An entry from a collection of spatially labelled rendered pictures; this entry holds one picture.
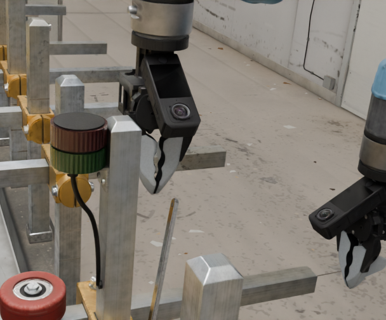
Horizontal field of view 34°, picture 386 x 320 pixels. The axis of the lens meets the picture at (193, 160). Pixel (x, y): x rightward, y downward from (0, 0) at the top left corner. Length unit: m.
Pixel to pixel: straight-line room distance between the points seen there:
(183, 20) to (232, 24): 5.28
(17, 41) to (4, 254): 0.45
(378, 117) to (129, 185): 0.38
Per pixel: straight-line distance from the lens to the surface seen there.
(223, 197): 3.09
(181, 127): 0.73
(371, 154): 0.94
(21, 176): 1.01
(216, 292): 0.50
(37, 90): 1.18
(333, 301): 2.49
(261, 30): 5.59
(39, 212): 1.28
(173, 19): 0.76
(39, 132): 1.18
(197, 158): 1.09
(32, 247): 1.30
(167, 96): 0.75
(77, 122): 0.68
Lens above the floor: 1.38
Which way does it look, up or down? 23 degrees down
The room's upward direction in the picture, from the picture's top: 6 degrees clockwise
